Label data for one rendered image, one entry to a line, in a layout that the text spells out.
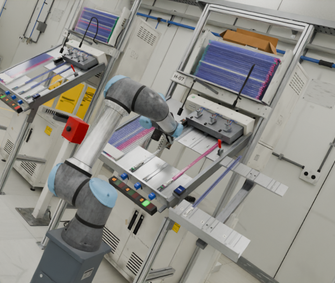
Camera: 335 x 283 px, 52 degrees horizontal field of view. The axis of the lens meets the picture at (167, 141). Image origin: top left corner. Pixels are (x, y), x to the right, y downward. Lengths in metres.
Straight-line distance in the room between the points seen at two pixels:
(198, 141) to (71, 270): 1.08
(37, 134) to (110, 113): 1.83
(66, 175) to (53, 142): 1.66
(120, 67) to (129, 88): 1.75
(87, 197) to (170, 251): 0.92
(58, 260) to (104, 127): 0.51
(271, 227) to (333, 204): 0.60
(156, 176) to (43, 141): 1.44
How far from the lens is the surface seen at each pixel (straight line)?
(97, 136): 1.32
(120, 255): 2.30
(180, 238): 2.02
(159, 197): 1.73
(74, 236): 1.29
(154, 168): 1.87
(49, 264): 1.36
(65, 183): 1.29
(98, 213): 1.25
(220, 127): 2.03
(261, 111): 2.06
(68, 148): 2.50
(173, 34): 4.63
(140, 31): 3.16
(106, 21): 3.09
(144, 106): 1.32
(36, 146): 3.09
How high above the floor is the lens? 1.14
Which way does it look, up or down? 6 degrees down
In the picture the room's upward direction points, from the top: 25 degrees clockwise
